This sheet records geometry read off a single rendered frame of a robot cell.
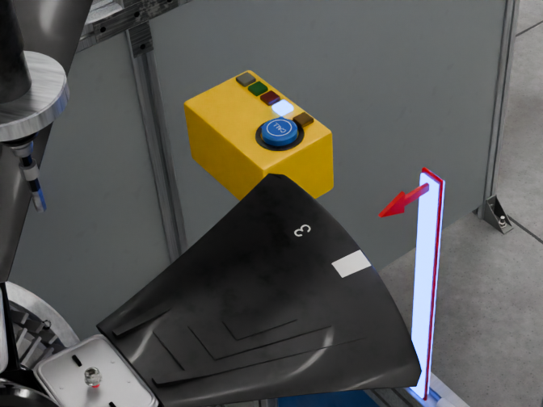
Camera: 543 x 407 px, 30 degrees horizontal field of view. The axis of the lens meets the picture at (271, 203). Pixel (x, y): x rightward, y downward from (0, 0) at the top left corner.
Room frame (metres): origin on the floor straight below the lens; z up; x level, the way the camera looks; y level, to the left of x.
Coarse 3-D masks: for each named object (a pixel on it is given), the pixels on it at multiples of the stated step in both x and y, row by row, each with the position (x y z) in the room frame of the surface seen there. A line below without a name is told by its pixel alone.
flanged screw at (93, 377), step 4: (88, 368) 0.47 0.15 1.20; (92, 368) 0.47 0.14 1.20; (96, 368) 0.47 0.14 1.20; (88, 372) 0.47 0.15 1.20; (92, 372) 0.47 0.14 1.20; (96, 372) 0.46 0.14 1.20; (100, 372) 0.47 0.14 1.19; (88, 376) 0.46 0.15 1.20; (92, 376) 0.46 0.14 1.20; (96, 376) 0.46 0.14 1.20; (100, 376) 0.46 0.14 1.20; (88, 380) 0.46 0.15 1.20; (92, 380) 0.46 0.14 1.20; (96, 380) 0.46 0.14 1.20; (100, 380) 0.46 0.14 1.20; (88, 384) 0.46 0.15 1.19; (92, 384) 0.46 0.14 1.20; (96, 384) 0.46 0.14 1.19
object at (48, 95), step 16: (32, 64) 0.48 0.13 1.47; (48, 64) 0.48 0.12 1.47; (32, 80) 0.47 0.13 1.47; (48, 80) 0.47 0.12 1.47; (64, 80) 0.47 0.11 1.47; (32, 96) 0.45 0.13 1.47; (48, 96) 0.45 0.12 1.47; (64, 96) 0.46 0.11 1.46; (0, 112) 0.44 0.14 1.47; (16, 112) 0.44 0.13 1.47; (32, 112) 0.44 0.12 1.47; (48, 112) 0.44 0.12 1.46; (0, 128) 0.43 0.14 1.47; (16, 128) 0.43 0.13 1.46; (32, 128) 0.43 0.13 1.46
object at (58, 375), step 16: (96, 336) 0.51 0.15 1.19; (64, 352) 0.50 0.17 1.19; (80, 352) 0.50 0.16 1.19; (96, 352) 0.50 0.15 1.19; (112, 352) 0.50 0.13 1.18; (48, 368) 0.48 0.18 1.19; (64, 368) 0.48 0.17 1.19; (80, 368) 0.48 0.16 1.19; (112, 368) 0.48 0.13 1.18; (128, 368) 0.48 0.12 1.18; (48, 384) 0.46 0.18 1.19; (64, 384) 0.46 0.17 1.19; (80, 384) 0.46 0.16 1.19; (112, 384) 0.46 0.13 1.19; (128, 384) 0.46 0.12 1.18; (144, 384) 0.46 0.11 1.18; (64, 400) 0.45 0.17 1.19; (80, 400) 0.45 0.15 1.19; (96, 400) 0.45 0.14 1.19; (112, 400) 0.45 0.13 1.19; (128, 400) 0.45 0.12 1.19; (144, 400) 0.45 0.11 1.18
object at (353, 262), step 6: (360, 252) 0.60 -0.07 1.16; (342, 258) 0.59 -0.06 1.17; (348, 258) 0.59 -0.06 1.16; (354, 258) 0.59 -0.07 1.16; (360, 258) 0.59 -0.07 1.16; (366, 258) 0.59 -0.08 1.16; (336, 264) 0.58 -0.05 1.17; (342, 264) 0.58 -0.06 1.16; (348, 264) 0.58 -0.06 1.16; (354, 264) 0.59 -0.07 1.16; (360, 264) 0.59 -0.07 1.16; (366, 264) 0.59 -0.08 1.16; (342, 270) 0.58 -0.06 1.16; (348, 270) 0.58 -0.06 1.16; (354, 270) 0.58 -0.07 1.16; (342, 276) 0.57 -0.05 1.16
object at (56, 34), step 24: (24, 0) 0.64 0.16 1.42; (48, 0) 0.63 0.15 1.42; (72, 0) 0.63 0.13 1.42; (24, 24) 0.62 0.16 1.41; (48, 24) 0.62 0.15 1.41; (72, 24) 0.62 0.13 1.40; (24, 48) 0.61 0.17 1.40; (48, 48) 0.60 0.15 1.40; (72, 48) 0.60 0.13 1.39; (0, 144) 0.55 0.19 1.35; (0, 168) 0.54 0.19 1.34; (0, 192) 0.53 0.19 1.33; (24, 192) 0.52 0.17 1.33; (0, 216) 0.51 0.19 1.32; (24, 216) 0.51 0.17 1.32; (0, 240) 0.50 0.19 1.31; (0, 264) 0.49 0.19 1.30
